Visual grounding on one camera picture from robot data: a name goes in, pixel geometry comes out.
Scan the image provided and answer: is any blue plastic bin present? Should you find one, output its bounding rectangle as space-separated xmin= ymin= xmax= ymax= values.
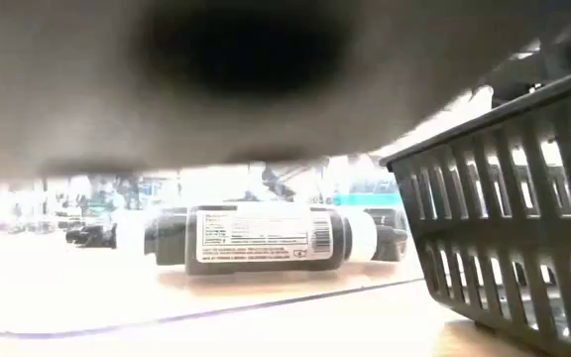
xmin=332 ymin=191 xmax=405 ymax=208

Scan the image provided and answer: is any pink frosted donut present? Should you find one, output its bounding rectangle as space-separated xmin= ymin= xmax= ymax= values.
xmin=0 ymin=0 xmax=529 ymax=182

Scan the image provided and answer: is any clear plastic bin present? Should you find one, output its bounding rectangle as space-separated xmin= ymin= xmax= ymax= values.
xmin=0 ymin=166 xmax=428 ymax=341

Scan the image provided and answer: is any black slotted plastic basket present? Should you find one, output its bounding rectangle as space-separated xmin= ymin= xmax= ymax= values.
xmin=379 ymin=59 xmax=571 ymax=357

